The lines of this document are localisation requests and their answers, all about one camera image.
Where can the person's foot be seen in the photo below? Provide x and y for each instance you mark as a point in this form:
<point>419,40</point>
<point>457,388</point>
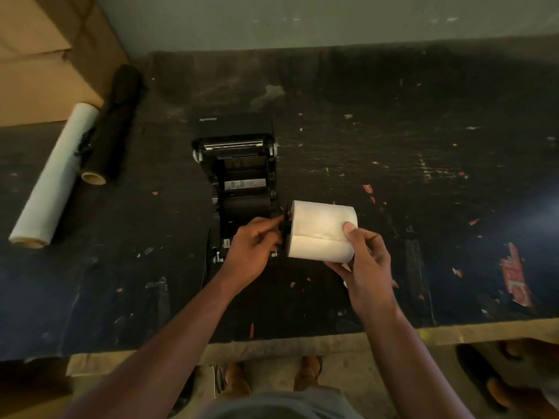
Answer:
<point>238,381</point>
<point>524,394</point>
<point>306,373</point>

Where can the person's right foot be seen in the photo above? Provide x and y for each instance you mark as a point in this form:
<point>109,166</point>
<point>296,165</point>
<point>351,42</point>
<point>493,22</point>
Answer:
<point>306,373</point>

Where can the white label paper roll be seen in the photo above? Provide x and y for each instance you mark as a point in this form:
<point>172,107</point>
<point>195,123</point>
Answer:
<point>321,231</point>

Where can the person's right hand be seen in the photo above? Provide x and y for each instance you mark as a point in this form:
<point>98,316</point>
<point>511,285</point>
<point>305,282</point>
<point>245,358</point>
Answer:
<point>371,279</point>

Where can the person's right forearm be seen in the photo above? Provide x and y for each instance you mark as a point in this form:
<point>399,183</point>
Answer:
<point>406,362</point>

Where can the person's right thumb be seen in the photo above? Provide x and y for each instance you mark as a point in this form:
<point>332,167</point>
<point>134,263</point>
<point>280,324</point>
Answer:
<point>353,233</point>

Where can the person's left hand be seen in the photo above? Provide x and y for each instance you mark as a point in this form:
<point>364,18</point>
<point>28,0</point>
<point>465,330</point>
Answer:
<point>249,253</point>

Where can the black label printer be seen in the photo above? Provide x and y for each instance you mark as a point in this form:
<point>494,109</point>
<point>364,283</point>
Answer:
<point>242,178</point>

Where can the person's left foot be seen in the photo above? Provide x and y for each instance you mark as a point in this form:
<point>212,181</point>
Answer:
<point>238,381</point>

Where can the black film roll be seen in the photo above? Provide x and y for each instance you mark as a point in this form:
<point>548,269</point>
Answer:
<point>111,126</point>

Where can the black sandal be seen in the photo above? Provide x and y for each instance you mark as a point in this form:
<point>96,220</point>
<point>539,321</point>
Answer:
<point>478,373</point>

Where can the white film roll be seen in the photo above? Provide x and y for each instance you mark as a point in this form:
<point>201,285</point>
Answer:
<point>56,176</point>

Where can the person's grey shirt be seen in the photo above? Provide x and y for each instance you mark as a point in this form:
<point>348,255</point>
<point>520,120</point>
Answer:
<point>284,405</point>

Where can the black roll spindle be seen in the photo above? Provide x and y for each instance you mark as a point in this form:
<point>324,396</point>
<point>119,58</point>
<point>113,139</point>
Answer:
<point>286,233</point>

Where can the person's left fingers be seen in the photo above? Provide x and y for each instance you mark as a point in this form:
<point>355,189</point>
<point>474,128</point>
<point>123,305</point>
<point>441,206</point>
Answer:
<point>267,229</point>

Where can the person's left forearm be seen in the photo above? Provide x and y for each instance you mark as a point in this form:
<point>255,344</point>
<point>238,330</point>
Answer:
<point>166,357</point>

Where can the brown cardboard boxes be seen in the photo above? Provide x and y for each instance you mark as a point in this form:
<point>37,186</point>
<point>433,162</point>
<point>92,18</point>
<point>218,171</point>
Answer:
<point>41,61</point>

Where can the torn red sticker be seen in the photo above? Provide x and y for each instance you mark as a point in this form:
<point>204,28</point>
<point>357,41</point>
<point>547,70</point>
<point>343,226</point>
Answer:
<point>515,274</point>

